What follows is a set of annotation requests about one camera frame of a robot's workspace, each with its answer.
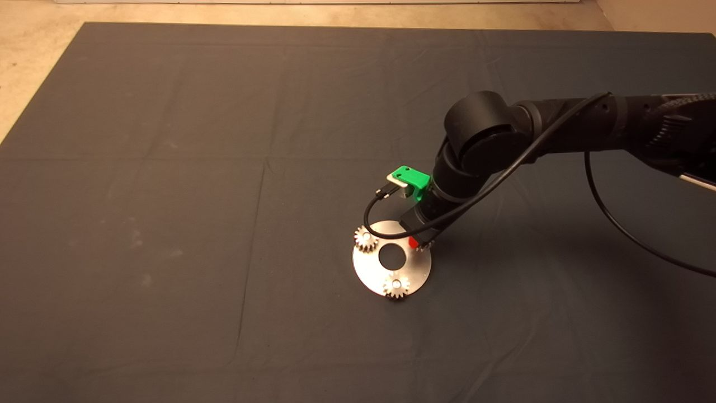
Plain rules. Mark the green right camera mount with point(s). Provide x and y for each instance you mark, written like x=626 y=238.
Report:
x=415 y=178

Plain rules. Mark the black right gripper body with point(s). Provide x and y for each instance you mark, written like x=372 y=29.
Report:
x=433 y=215

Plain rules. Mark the small steel planetary gear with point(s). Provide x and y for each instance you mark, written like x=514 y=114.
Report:
x=366 y=239
x=427 y=244
x=396 y=286

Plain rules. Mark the dark grey table cloth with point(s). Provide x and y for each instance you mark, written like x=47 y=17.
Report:
x=224 y=140

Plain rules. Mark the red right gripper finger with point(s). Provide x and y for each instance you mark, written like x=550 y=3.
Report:
x=413 y=242

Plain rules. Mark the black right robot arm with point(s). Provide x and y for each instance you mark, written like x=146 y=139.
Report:
x=565 y=126

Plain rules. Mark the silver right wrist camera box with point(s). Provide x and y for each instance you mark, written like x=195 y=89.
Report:
x=398 y=184

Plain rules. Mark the round metal carrier plate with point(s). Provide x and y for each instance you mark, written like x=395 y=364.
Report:
x=375 y=274

